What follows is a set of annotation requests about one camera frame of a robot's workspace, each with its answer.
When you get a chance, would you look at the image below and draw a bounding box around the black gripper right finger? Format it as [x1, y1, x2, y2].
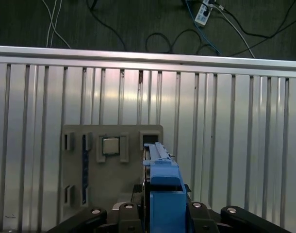
[186, 201, 296, 233]

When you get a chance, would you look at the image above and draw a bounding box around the grey parts rack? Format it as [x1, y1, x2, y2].
[62, 124, 164, 219]

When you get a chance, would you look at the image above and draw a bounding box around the long black floor cable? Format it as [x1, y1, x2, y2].
[220, 7, 296, 56]

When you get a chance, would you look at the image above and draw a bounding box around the silver CPU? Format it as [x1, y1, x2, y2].
[102, 137, 120, 155]

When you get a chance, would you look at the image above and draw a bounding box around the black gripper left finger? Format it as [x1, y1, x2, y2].
[45, 202, 145, 233]

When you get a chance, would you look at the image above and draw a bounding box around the blue floor cable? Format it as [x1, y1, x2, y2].
[185, 0, 221, 55]

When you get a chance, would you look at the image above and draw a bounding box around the thin white floor cable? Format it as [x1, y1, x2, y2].
[46, 0, 64, 47]
[42, 0, 71, 49]

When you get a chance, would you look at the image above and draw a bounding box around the white power strip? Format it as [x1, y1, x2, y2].
[194, 0, 214, 26]

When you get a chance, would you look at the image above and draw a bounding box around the hard disk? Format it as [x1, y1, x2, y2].
[142, 142, 195, 233]

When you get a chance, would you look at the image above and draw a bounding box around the looped black floor cable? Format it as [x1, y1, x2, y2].
[145, 29, 220, 55]

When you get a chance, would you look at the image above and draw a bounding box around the white power strip cable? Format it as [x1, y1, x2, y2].
[212, 4, 256, 59]

